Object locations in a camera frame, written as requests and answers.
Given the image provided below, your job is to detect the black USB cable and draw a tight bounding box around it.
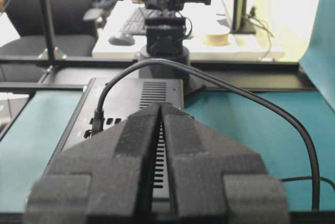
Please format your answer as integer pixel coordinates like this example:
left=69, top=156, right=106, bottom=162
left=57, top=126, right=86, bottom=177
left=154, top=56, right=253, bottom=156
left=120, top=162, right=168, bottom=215
left=92, top=58, right=335, bottom=211

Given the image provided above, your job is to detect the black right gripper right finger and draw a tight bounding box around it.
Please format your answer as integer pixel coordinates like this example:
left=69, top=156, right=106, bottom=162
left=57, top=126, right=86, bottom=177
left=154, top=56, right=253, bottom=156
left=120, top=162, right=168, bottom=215
left=161, top=103, right=289, bottom=223

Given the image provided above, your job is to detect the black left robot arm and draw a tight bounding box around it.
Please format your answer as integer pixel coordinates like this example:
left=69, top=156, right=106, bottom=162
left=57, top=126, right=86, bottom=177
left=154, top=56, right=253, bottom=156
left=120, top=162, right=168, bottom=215
left=137, top=0, right=211, bottom=65

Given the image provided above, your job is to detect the beige tape roll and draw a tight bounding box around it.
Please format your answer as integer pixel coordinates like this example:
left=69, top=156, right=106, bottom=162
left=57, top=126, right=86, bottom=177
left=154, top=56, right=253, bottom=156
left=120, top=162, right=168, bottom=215
left=202, top=27, right=230, bottom=46

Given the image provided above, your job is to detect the black metal frame rail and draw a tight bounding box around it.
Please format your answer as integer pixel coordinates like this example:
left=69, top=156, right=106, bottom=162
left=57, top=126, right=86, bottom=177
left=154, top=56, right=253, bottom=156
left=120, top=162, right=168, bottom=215
left=1, top=56, right=316, bottom=93

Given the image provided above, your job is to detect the grey computer mouse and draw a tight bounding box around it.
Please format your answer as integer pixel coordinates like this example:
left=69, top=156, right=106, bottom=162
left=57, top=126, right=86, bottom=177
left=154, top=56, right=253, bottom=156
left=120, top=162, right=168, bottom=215
left=108, top=32, right=135, bottom=46

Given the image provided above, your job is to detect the black office chair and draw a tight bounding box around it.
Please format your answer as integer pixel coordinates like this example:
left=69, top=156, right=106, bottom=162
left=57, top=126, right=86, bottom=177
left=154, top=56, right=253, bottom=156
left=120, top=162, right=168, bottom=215
left=1, top=0, right=102, bottom=83

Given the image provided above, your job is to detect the black keyboard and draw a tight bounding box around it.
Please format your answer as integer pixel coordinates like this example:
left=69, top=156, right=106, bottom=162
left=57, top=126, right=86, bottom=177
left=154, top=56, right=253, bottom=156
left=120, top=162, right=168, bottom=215
left=120, top=7, right=158, bottom=36

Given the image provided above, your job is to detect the black vertical frame post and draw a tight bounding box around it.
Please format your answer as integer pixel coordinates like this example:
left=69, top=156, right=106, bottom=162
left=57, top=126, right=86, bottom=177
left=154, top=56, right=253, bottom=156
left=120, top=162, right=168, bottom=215
left=38, top=0, right=67, bottom=61

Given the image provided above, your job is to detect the white desk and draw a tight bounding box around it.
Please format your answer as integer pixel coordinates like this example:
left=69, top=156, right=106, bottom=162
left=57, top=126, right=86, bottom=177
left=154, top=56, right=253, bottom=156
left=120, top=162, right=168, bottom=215
left=92, top=1, right=284, bottom=61

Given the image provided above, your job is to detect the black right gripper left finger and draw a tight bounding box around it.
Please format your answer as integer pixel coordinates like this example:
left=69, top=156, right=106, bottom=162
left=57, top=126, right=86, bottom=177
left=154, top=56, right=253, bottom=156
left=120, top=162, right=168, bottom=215
left=24, top=103, right=160, bottom=223

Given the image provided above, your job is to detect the computer monitor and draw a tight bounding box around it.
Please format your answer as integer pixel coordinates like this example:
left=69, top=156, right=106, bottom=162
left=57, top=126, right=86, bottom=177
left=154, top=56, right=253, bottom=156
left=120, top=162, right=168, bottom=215
left=220, top=0, right=256, bottom=35

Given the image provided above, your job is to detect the black mini PC box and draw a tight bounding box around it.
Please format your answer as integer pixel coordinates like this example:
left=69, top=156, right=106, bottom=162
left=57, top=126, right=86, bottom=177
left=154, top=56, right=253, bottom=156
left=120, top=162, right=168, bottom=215
left=54, top=77, right=184, bottom=203

